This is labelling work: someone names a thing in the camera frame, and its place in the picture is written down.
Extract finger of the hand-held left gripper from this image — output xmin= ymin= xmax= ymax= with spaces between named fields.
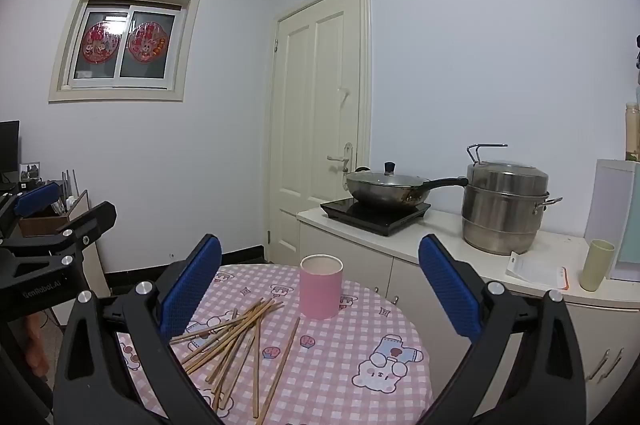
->
xmin=0 ymin=181 xmax=61 ymax=238
xmin=0 ymin=201 xmax=117 ymax=278

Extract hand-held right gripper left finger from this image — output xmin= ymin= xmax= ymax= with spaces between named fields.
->
xmin=52 ymin=233 xmax=223 ymax=425

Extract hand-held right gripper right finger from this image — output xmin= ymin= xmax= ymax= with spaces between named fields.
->
xmin=417 ymin=233 xmax=588 ymax=425

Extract bunch of wooden chopsticks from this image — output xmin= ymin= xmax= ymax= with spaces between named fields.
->
xmin=170 ymin=297 xmax=302 ymax=420

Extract pink cup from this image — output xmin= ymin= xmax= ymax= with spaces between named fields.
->
xmin=299 ymin=254 xmax=344 ymax=321

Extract person's left hand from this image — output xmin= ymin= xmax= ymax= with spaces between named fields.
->
xmin=26 ymin=309 xmax=50 ymax=377

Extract brown wooden box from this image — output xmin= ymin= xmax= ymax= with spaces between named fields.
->
xmin=17 ymin=190 xmax=91 ymax=238

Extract light wooden board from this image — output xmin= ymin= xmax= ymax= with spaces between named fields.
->
xmin=70 ymin=190 xmax=112 ymax=301

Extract black monitor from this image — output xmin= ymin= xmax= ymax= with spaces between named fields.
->
xmin=0 ymin=120 xmax=21 ymax=186

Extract white kitchen cabinet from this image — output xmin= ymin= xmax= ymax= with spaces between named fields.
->
xmin=296 ymin=205 xmax=640 ymax=416

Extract white packet with orange edge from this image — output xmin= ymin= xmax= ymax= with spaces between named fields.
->
xmin=505 ymin=251 xmax=571 ymax=291

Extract stainless steel steamer pot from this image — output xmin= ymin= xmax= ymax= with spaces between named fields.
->
xmin=461 ymin=159 xmax=563 ymax=256

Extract black induction cooker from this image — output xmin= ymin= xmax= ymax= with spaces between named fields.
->
xmin=320 ymin=197 xmax=432 ymax=237

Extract pink checked tablecloth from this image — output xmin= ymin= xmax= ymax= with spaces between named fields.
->
xmin=116 ymin=262 xmax=433 ymax=425

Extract glass wok lid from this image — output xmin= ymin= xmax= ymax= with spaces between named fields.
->
xmin=346 ymin=161 xmax=431 ymax=188

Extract pale green cup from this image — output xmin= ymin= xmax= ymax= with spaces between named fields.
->
xmin=580 ymin=239 xmax=616 ymax=292

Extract red round window sticker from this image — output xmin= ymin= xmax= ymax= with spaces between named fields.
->
xmin=82 ymin=22 xmax=123 ymax=64
xmin=127 ymin=21 xmax=166 ymax=62

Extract cream framed window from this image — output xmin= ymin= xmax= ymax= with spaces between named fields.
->
xmin=48 ymin=0 xmax=201 ymax=104

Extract white panel door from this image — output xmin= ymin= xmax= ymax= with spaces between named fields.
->
xmin=267 ymin=0 xmax=373 ymax=263

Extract tall tan bottle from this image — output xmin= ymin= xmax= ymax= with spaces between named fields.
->
xmin=624 ymin=102 xmax=640 ymax=163

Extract steel wok with black handle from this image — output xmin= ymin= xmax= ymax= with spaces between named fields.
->
xmin=345 ymin=161 xmax=469 ymax=210

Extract metal cabinet handle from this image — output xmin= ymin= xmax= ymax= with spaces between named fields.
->
xmin=606 ymin=347 xmax=626 ymax=378
xmin=589 ymin=349 xmax=612 ymax=381

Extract metal door handle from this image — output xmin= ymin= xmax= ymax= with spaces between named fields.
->
xmin=327 ymin=142 xmax=354 ymax=190

